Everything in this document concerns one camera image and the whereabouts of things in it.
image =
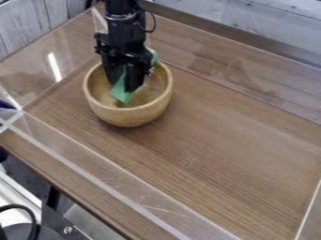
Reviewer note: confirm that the brown wooden bowl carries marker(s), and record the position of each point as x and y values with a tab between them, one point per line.
147	104

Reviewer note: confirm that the green rectangular block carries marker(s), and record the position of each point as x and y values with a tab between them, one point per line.
120	93

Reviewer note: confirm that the clear acrylic corner bracket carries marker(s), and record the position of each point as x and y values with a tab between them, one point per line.
100	25

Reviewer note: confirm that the black metal bracket with screw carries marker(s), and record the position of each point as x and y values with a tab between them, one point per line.
56	228

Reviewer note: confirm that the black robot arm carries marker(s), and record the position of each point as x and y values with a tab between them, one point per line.
123	7

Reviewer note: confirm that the black table leg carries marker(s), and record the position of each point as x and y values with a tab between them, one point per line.
53	198

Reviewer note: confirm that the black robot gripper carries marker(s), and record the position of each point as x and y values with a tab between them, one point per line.
127	34

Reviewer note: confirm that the clear acrylic tray wall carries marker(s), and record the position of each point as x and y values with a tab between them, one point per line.
53	147

